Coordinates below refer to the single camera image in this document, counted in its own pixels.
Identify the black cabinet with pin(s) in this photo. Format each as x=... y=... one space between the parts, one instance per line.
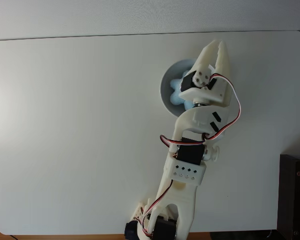
x=290 y=195

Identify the skyblue plush doll with keyring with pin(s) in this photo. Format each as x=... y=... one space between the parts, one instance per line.
x=175 y=97

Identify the black table clamp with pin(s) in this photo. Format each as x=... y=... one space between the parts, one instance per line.
x=131 y=228

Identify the white ceramic bowl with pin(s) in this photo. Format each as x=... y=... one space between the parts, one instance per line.
x=166 y=85

